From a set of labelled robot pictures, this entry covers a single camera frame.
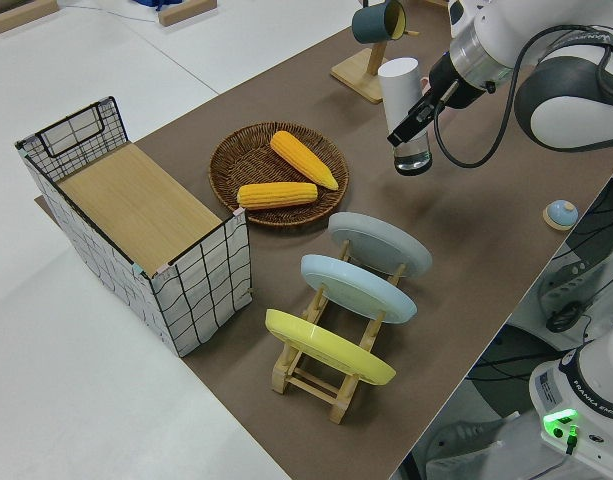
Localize wire basket with wooden shelf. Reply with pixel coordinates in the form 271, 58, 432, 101
14, 97, 252, 359

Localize grey plate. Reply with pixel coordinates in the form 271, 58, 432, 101
328, 211, 433, 279

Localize brown wicker basket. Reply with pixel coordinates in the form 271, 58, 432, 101
208, 122, 351, 232

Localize light blue plate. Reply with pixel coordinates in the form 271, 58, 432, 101
299, 253, 418, 326

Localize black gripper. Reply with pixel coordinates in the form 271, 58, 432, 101
387, 51, 488, 147

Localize black floor cable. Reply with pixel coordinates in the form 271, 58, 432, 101
545, 172, 613, 351

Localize dark blue mug yellow inside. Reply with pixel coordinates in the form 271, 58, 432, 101
351, 0, 408, 44

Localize long wooden block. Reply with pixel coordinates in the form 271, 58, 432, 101
0, 0, 60, 35

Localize blue bell on wooden base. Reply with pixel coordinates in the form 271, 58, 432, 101
543, 199, 581, 231

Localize yellow plate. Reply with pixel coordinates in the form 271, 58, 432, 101
264, 308, 397, 386

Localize blue object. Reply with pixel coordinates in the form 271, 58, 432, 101
130, 0, 180, 12

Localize yellow corn cob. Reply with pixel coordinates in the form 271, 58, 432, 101
269, 130, 340, 191
236, 182, 319, 211

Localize white cup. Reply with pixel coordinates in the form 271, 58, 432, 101
377, 56, 433, 177

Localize wooden plate rack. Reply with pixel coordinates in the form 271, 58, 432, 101
270, 238, 407, 425

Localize short wooden block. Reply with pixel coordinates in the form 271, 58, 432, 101
158, 0, 218, 26

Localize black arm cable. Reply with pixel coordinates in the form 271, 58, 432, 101
432, 22, 613, 169

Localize wooden mug stand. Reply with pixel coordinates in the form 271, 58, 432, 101
330, 0, 420, 105

